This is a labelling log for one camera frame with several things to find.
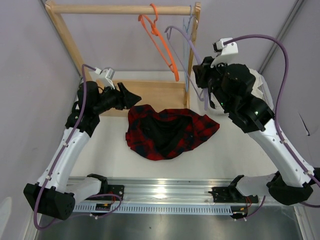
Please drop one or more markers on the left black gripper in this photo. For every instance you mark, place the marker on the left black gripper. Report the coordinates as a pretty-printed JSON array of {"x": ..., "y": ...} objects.
[{"x": 125, "y": 99}]

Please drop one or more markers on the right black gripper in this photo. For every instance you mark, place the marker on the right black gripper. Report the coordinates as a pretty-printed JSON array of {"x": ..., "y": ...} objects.
[{"x": 202, "y": 71}]

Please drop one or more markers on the lilac plastic hanger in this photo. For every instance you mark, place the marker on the lilac plastic hanger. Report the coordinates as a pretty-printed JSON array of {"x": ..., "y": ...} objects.
[{"x": 203, "y": 95}]

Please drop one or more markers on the red black plaid skirt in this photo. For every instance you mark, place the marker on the red black plaid skirt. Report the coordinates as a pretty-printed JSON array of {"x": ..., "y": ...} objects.
[{"x": 167, "y": 134}]

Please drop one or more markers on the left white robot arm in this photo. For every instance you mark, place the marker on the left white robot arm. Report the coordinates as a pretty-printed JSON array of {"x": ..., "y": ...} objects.
[{"x": 50, "y": 195}]

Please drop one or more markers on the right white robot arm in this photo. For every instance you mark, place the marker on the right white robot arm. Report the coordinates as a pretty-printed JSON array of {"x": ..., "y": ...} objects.
[{"x": 292, "y": 183}]

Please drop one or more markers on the white crumpled cloth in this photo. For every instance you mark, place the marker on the white crumpled cloth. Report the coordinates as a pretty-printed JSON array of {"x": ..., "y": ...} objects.
[{"x": 258, "y": 82}]

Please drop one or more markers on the white plastic basket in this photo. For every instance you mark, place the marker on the white plastic basket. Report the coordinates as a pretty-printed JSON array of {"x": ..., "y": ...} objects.
[{"x": 218, "y": 110}]

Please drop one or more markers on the wooden clothes rack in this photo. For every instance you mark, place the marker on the wooden clothes rack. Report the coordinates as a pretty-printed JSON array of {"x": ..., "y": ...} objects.
[{"x": 106, "y": 35}]

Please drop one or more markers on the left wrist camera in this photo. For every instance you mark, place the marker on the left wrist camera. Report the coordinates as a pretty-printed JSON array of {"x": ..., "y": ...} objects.
[{"x": 104, "y": 77}]

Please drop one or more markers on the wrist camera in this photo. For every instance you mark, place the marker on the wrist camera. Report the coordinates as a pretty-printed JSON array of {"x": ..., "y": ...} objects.
[
  {"x": 226, "y": 50},
  {"x": 104, "y": 77}
]

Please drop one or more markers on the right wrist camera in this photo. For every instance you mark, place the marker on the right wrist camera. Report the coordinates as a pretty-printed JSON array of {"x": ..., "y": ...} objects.
[{"x": 226, "y": 50}]

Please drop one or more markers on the light blue wire hanger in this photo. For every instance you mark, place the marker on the light blue wire hanger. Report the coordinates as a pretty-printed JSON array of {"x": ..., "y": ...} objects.
[{"x": 186, "y": 24}]

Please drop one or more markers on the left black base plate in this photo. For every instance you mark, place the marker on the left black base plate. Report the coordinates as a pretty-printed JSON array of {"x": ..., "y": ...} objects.
[{"x": 115, "y": 189}]

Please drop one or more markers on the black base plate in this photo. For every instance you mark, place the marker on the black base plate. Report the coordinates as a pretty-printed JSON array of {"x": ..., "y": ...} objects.
[
  {"x": 115, "y": 189},
  {"x": 225, "y": 194}
]

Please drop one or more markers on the aluminium mounting rail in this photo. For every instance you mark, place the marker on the aluminium mounting rail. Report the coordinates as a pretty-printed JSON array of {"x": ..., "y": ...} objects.
[{"x": 168, "y": 191}]

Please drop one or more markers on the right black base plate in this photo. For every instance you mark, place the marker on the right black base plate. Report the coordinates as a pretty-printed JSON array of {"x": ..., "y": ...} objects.
[{"x": 225, "y": 194}]

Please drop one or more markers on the slotted cable duct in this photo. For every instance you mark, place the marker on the slotted cable duct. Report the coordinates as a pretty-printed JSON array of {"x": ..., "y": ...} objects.
[{"x": 135, "y": 208}]

